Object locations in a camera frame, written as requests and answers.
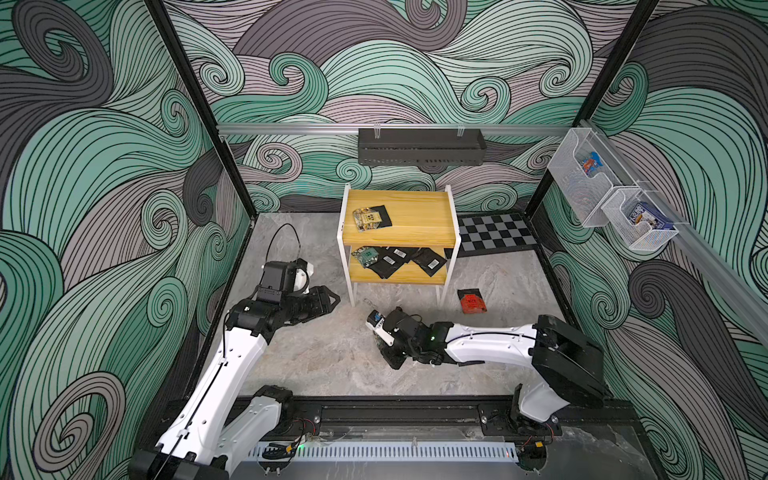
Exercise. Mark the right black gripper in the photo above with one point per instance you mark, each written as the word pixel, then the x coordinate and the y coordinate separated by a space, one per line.
pixel 395 335

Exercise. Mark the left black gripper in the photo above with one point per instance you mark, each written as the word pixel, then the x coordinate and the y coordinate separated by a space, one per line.
pixel 318 301

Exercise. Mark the yellow oolong tea bag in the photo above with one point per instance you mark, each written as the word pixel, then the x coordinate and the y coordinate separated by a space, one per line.
pixel 371 218

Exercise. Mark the red tea bag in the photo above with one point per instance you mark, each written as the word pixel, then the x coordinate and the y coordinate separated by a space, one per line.
pixel 471 301

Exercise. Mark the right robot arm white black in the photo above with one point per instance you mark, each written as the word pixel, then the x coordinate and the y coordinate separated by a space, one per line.
pixel 568 365

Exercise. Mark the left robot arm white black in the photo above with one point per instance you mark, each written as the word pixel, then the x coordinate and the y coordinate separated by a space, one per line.
pixel 201 443

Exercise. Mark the green jasmine tea bag lower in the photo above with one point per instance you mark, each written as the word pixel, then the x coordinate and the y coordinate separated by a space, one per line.
pixel 366 256

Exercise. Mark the black tea bag lower middle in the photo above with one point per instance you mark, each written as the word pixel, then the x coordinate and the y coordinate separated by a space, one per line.
pixel 403 254

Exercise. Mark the black tea bag lower right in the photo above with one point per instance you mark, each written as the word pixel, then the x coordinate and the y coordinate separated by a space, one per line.
pixel 428 260

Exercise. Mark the checkerboard calibration mat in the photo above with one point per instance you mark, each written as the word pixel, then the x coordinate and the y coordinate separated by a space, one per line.
pixel 487 234

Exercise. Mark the blue red item in bin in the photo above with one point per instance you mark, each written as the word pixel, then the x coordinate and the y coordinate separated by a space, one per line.
pixel 592 164

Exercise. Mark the blue white packet in bin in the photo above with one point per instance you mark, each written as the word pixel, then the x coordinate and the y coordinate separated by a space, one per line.
pixel 645 212

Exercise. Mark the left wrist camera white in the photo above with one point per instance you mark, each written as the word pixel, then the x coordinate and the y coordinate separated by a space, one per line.
pixel 303 272

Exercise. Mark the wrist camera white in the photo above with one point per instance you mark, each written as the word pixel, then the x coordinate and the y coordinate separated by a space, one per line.
pixel 376 323
pixel 303 272

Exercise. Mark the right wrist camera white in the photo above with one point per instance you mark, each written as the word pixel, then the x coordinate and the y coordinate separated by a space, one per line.
pixel 376 323

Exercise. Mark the white slotted cable duct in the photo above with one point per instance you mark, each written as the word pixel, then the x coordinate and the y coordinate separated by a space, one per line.
pixel 412 451

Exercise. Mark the black wall tray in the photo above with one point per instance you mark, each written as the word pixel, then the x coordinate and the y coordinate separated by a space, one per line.
pixel 432 148

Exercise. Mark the aluminium wall rail back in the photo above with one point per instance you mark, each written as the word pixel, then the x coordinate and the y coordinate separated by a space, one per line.
pixel 233 129

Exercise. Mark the aluminium wall rail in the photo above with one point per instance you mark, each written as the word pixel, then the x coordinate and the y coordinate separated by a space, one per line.
pixel 233 129
pixel 746 303

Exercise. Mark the clear wall bin upper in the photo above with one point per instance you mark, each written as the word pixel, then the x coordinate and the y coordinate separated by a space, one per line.
pixel 585 195

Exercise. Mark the clear wall bin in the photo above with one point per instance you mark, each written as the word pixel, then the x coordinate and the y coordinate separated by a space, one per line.
pixel 638 238
pixel 585 195

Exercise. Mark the clear wall bin lower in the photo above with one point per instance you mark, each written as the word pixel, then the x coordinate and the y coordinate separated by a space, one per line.
pixel 638 238

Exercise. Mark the aluminium wall rail right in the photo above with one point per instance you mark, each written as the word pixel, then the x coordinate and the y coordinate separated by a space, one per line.
pixel 746 303

